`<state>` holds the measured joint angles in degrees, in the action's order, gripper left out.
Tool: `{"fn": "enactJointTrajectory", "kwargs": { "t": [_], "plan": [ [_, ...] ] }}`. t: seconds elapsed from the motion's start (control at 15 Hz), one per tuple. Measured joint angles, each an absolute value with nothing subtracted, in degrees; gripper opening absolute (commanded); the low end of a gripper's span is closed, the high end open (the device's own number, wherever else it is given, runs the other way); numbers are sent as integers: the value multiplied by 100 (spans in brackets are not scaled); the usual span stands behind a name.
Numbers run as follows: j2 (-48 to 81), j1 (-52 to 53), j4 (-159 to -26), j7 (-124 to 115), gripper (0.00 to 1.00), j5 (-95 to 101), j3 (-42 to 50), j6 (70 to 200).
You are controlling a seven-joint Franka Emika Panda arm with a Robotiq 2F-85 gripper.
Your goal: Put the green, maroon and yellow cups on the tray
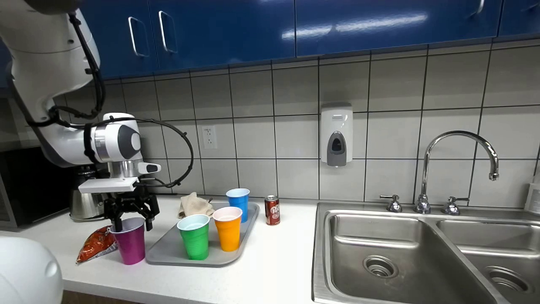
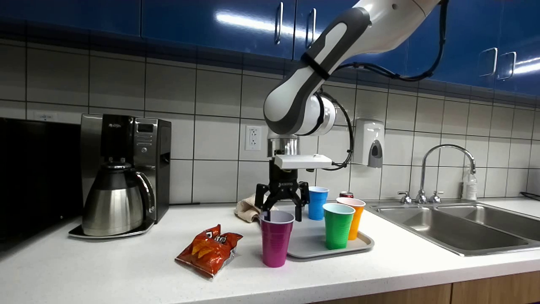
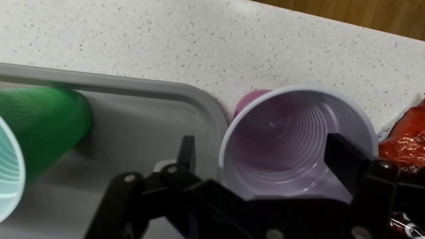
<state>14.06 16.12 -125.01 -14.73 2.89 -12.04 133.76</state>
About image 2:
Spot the white wall soap dispenser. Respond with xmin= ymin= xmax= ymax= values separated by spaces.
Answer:
xmin=350 ymin=118 xmax=386 ymax=169

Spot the stainless steel coffee carafe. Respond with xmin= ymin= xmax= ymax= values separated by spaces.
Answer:
xmin=80 ymin=164 xmax=156 ymax=238

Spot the orange chips bag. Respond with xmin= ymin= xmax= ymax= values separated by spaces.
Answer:
xmin=173 ymin=223 xmax=244 ymax=280

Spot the maroon plastic cup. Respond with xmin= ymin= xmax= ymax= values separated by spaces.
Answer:
xmin=256 ymin=210 xmax=296 ymax=269

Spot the clear soap bottle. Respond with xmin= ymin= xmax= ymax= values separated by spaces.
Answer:
xmin=460 ymin=167 xmax=479 ymax=203

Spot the stainless steel double sink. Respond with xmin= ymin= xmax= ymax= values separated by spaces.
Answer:
xmin=367 ymin=199 xmax=540 ymax=259

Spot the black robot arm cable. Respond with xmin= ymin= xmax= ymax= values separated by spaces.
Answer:
xmin=317 ymin=0 xmax=450 ymax=172

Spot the wooden base cabinet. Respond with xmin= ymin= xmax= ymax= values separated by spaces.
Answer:
xmin=318 ymin=269 xmax=540 ymax=304

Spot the black steel coffee maker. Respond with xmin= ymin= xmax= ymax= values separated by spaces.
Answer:
xmin=67 ymin=113 xmax=172 ymax=242

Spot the blue glossy wall cabinet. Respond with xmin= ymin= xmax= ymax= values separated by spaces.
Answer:
xmin=0 ymin=0 xmax=540 ymax=101

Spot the green plastic cup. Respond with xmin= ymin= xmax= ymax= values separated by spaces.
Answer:
xmin=322 ymin=203 xmax=356 ymax=252

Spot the grey plastic tray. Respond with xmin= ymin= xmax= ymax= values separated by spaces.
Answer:
xmin=283 ymin=206 xmax=376 ymax=262

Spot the silver wall cabinet handle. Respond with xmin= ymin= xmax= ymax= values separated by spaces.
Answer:
xmin=303 ymin=5 xmax=318 ymax=51
xmin=271 ymin=0 xmax=285 ymax=47
xmin=480 ymin=46 xmax=501 ymax=78
xmin=501 ymin=49 xmax=518 ymax=81

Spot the black microwave oven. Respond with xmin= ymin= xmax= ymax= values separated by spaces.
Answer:
xmin=0 ymin=117 xmax=84 ymax=250

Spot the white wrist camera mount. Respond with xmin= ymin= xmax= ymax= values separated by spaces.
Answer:
xmin=271 ymin=152 xmax=334 ymax=171

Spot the chrome gooseneck faucet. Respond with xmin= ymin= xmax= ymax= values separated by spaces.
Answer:
xmin=396 ymin=142 xmax=479 ymax=206

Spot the yellow-orange plastic cup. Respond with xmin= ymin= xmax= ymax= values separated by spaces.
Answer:
xmin=334 ymin=196 xmax=367 ymax=243

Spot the blue plastic cup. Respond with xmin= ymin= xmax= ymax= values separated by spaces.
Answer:
xmin=305 ymin=186 xmax=330 ymax=223

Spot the beige crumpled cloth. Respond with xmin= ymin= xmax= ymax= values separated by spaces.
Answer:
xmin=232 ymin=193 xmax=276 ymax=225

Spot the white wall outlet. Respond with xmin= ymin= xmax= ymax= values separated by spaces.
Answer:
xmin=242 ymin=123 xmax=263 ymax=152

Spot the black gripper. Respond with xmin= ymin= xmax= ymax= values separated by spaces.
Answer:
xmin=253 ymin=162 xmax=312 ymax=223

